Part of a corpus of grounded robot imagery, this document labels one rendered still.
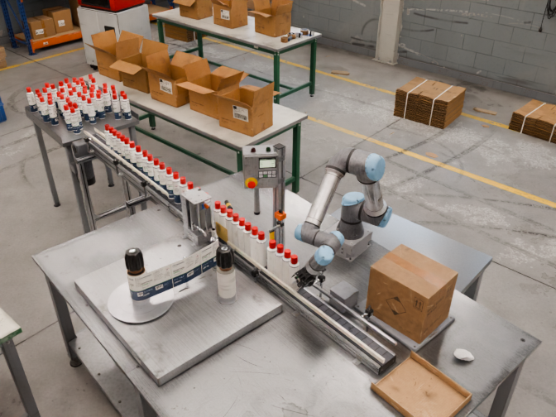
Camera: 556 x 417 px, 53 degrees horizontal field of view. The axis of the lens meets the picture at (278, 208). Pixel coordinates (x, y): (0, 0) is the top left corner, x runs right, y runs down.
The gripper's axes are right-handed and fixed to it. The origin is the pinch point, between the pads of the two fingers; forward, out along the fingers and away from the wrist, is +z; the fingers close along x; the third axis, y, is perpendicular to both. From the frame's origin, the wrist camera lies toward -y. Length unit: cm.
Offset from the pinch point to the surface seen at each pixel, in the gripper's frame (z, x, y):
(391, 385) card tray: -22, 59, 6
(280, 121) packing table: 99, -140, -136
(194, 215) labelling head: 25, -64, 13
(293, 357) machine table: -3.1, 26.1, 26.2
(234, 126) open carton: 100, -150, -97
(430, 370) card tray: -26, 64, -12
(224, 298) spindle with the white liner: 10.2, -14.2, 31.9
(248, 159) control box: -26, -59, 0
